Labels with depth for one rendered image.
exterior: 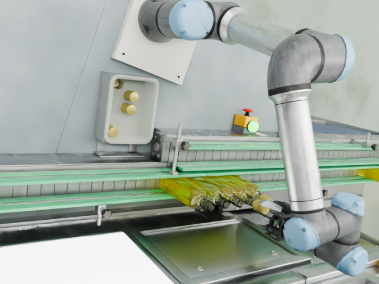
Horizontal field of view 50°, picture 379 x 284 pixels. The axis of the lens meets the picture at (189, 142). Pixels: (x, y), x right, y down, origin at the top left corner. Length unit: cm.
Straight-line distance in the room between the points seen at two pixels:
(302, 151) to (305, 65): 19
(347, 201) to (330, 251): 14
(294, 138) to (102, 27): 74
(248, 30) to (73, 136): 65
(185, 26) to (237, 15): 16
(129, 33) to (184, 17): 24
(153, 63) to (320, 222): 78
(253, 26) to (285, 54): 27
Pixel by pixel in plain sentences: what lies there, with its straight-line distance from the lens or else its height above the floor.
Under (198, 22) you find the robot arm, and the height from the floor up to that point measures 101.
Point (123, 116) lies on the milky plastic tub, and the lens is 140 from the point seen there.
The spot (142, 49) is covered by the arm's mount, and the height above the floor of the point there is 78.
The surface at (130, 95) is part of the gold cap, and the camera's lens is 135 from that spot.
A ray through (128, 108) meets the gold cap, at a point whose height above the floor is 81.
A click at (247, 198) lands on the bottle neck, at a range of 133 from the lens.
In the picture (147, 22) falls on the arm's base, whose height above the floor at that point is 82.
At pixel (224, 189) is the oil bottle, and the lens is 132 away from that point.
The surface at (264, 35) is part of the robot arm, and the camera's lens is 114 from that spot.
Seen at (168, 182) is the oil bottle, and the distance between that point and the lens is 135.
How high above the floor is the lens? 202
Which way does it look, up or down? 53 degrees down
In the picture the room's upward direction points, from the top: 114 degrees clockwise
